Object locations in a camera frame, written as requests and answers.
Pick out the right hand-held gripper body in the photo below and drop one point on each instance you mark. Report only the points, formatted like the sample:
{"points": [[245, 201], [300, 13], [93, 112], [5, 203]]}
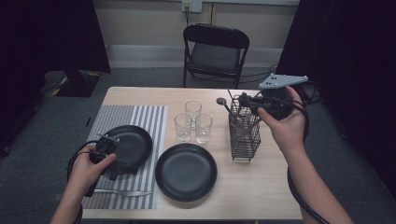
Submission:
{"points": [[277, 104]]}

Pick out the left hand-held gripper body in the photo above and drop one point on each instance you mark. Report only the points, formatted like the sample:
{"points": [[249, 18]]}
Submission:
{"points": [[106, 149]]}

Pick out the black round plate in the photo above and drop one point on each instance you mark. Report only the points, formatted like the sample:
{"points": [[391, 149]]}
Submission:
{"points": [[135, 146], [186, 172]]}

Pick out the clear drinking glass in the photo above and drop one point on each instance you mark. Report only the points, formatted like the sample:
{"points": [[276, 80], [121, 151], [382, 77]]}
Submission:
{"points": [[183, 130], [203, 132], [193, 109]]}

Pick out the person's left hand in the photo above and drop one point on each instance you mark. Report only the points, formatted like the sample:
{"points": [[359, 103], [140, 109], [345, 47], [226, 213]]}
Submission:
{"points": [[82, 177]]}

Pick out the person's right hand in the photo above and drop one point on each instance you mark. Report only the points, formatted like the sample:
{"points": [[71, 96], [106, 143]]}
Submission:
{"points": [[289, 133]]}

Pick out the dark metal spoon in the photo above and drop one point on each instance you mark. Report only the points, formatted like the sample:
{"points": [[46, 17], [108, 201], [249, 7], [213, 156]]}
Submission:
{"points": [[221, 100]]}

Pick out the striped woven placemat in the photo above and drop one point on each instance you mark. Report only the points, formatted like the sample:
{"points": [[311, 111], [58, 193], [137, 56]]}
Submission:
{"points": [[146, 118]]}

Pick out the black folding chair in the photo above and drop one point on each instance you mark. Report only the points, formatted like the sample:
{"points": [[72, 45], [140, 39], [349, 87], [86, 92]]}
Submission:
{"points": [[214, 57]]}

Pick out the black stand base yellow tape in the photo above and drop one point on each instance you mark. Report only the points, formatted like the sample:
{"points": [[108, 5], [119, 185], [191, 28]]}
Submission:
{"points": [[74, 85]]}

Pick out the black curtain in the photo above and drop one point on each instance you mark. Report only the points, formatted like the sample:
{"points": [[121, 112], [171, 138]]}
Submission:
{"points": [[351, 46], [46, 37]]}

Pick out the beige wall conduit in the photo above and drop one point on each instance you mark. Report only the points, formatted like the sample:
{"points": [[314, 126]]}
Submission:
{"points": [[212, 12]]}

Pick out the white wall power outlet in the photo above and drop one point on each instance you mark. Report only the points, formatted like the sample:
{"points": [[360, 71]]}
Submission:
{"points": [[192, 5]]}

